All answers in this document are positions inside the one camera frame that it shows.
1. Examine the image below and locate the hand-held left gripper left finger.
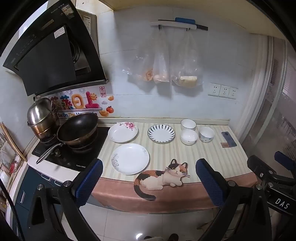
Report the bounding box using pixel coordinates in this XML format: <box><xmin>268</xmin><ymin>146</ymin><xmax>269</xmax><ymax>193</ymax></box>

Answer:
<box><xmin>26</xmin><ymin>158</ymin><xmax>104</xmax><ymax>241</ymax></box>

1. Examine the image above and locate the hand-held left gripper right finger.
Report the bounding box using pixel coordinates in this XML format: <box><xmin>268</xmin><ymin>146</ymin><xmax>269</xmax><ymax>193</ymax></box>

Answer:
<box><xmin>195</xmin><ymin>158</ymin><xmax>275</xmax><ymax>241</ymax></box>

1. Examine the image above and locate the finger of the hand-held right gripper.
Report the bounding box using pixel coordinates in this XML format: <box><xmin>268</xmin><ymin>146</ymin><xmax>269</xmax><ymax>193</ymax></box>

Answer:
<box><xmin>247</xmin><ymin>155</ymin><xmax>277</xmax><ymax>184</ymax></box>
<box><xmin>274</xmin><ymin>151</ymin><xmax>296</xmax><ymax>179</ymax></box>

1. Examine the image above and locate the white bowl with dark rim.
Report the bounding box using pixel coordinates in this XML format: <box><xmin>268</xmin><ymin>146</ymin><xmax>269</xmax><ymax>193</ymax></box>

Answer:
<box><xmin>181</xmin><ymin>119</ymin><xmax>197</xmax><ymax>131</ymax></box>

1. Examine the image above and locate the black gas stove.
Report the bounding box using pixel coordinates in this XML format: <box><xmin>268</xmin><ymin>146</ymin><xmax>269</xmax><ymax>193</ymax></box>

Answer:
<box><xmin>31</xmin><ymin>126</ymin><xmax>111</xmax><ymax>172</ymax></box>

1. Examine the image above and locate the dark smartphone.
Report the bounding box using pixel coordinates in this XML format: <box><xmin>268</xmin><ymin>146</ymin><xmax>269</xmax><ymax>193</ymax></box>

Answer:
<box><xmin>221</xmin><ymin>131</ymin><xmax>237</xmax><ymax>147</ymax></box>

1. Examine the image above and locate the white dotted bowl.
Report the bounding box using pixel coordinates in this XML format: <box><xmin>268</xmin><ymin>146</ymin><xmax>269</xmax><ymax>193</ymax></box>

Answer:
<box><xmin>199</xmin><ymin>126</ymin><xmax>215</xmax><ymax>143</ymax></box>

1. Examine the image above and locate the plain white bowl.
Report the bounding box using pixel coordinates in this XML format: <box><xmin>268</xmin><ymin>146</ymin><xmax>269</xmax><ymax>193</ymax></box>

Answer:
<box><xmin>180</xmin><ymin>129</ymin><xmax>199</xmax><ymax>146</ymax></box>

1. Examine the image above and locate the white plate with grey print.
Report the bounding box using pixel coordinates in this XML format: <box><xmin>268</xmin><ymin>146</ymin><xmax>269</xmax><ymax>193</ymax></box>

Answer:
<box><xmin>110</xmin><ymin>143</ymin><xmax>150</xmax><ymax>175</ymax></box>

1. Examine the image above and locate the striped cat-printed mat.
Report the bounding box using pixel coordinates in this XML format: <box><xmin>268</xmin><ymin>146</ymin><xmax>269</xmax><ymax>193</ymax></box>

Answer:
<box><xmin>91</xmin><ymin>120</ymin><xmax>258</xmax><ymax>211</ymax></box>

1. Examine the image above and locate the white plate with pink flowers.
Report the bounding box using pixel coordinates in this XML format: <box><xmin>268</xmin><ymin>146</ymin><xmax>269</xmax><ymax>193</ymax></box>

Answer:
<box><xmin>108</xmin><ymin>121</ymin><xmax>138</xmax><ymax>143</ymax></box>

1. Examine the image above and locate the blue kitchen cabinet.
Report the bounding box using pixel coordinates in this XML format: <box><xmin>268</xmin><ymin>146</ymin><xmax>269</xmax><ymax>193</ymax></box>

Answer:
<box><xmin>11</xmin><ymin>166</ymin><xmax>70</xmax><ymax>233</ymax></box>

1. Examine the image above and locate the white plate with blue stripes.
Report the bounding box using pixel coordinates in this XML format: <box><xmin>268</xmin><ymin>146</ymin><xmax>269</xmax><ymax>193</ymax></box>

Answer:
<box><xmin>147</xmin><ymin>124</ymin><xmax>175</xmax><ymax>144</ymax></box>

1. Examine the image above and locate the wooden shelf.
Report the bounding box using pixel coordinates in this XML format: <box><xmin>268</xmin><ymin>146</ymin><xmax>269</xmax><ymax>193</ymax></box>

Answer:
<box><xmin>0</xmin><ymin>122</ymin><xmax>29</xmax><ymax>186</ymax></box>

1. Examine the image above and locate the stainless steel pot lid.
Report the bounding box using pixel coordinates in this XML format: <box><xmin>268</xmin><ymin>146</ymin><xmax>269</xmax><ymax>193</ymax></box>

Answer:
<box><xmin>27</xmin><ymin>97</ymin><xmax>55</xmax><ymax>126</ymax></box>

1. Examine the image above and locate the clear plastic bag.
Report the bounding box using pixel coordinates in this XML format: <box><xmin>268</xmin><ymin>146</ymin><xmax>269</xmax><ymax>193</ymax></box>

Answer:
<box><xmin>153</xmin><ymin>28</ymin><xmax>172</xmax><ymax>84</ymax></box>
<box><xmin>172</xmin><ymin>31</ymin><xmax>204</xmax><ymax>88</ymax></box>
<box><xmin>122</xmin><ymin>50</ymin><xmax>155</xmax><ymax>82</ymax></box>

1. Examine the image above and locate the black range hood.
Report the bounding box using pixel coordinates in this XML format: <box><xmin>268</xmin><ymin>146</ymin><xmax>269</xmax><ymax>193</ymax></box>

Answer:
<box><xmin>2</xmin><ymin>0</ymin><xmax>109</xmax><ymax>96</ymax></box>

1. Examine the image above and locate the black wok with steel handle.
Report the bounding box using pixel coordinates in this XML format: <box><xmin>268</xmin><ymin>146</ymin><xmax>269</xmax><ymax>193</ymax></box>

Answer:
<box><xmin>36</xmin><ymin>112</ymin><xmax>99</xmax><ymax>165</ymax></box>

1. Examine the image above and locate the white window frame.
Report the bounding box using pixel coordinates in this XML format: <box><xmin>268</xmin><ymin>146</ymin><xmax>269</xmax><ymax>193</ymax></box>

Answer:
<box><xmin>240</xmin><ymin>35</ymin><xmax>296</xmax><ymax>163</ymax></box>

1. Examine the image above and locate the white wall power outlet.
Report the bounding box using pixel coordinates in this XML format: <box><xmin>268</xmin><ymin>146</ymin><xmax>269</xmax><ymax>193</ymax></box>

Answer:
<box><xmin>228</xmin><ymin>86</ymin><xmax>239</xmax><ymax>100</ymax></box>
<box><xmin>208</xmin><ymin>83</ymin><xmax>220</xmax><ymax>96</ymax></box>
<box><xmin>219</xmin><ymin>85</ymin><xmax>230</xmax><ymax>98</ymax></box>

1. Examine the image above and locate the black cable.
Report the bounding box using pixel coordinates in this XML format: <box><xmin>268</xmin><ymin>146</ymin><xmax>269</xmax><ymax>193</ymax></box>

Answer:
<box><xmin>0</xmin><ymin>178</ymin><xmax>26</xmax><ymax>241</ymax></box>

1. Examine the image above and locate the colourful wall decal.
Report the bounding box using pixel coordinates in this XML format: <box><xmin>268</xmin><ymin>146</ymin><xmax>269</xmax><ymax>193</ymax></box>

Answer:
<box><xmin>47</xmin><ymin>87</ymin><xmax>115</xmax><ymax>119</ymax></box>

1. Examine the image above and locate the blue handled tool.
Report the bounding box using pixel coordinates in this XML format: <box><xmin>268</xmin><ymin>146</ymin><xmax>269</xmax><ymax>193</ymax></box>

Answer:
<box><xmin>175</xmin><ymin>17</ymin><xmax>196</xmax><ymax>24</ymax></box>

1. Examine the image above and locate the white wall rack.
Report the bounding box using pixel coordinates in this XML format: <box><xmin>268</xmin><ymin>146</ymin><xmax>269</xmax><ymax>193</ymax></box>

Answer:
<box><xmin>150</xmin><ymin>21</ymin><xmax>197</xmax><ymax>31</ymax></box>

